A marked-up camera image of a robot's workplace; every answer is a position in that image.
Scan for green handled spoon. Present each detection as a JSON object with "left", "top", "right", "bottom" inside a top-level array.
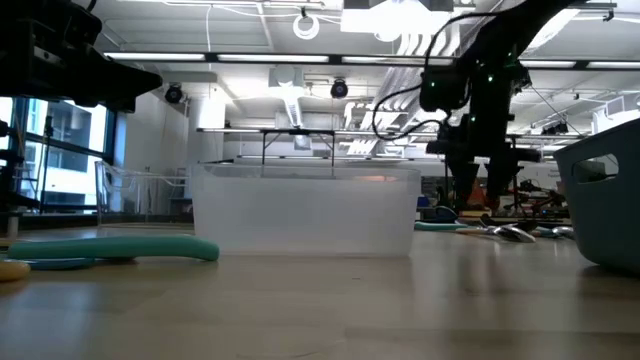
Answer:
[{"left": 7, "top": 234, "right": 221, "bottom": 263}]

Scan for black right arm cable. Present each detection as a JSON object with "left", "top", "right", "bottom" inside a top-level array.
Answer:
[{"left": 371, "top": 10, "right": 506, "bottom": 143}]

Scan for white air duct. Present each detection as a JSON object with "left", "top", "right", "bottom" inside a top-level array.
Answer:
[{"left": 268, "top": 64, "right": 307, "bottom": 129}]

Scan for grey-teal basket with handles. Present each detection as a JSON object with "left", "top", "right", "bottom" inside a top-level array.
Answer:
[{"left": 552, "top": 118, "right": 640, "bottom": 275}]

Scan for clear plastic container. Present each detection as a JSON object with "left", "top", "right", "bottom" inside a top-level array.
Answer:
[{"left": 94, "top": 159, "right": 195, "bottom": 228}]

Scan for black ceiling light cluster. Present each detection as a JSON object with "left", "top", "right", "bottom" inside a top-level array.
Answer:
[{"left": 540, "top": 121, "right": 570, "bottom": 137}]

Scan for black shelf rack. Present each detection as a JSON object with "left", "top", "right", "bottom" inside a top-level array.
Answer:
[{"left": 0, "top": 119, "right": 26, "bottom": 214}]

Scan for shiny silver spoon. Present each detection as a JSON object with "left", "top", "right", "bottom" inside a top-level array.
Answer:
[{"left": 455, "top": 223, "right": 537, "bottom": 245}]

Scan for white coiled cable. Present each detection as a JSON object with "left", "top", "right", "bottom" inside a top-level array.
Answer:
[{"left": 291, "top": 13, "right": 322, "bottom": 42}]

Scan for long linear ceiling light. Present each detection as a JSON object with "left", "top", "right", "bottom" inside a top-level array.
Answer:
[{"left": 102, "top": 49, "right": 640, "bottom": 70}]

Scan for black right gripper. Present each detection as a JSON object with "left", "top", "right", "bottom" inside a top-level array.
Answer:
[{"left": 426, "top": 115, "right": 542, "bottom": 212}]

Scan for black aluminium rig frame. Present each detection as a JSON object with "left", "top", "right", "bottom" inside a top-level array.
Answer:
[{"left": 0, "top": 212, "right": 196, "bottom": 231}]

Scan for frosted plastic bin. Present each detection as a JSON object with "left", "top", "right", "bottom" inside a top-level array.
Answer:
[{"left": 191, "top": 163, "right": 422, "bottom": 258}]

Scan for black round ceiling spotlight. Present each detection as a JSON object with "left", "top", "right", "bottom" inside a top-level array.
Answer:
[
  {"left": 163, "top": 83, "right": 185, "bottom": 106},
  {"left": 329, "top": 77, "right": 350, "bottom": 101}
]

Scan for large window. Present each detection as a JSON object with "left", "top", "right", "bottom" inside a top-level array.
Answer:
[{"left": 0, "top": 94, "right": 117, "bottom": 214}]

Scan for black tripod stand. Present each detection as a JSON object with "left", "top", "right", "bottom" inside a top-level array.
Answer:
[{"left": 41, "top": 113, "right": 55, "bottom": 214}]

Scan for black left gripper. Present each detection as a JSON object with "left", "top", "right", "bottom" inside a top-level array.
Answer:
[{"left": 0, "top": 47, "right": 164, "bottom": 114}]

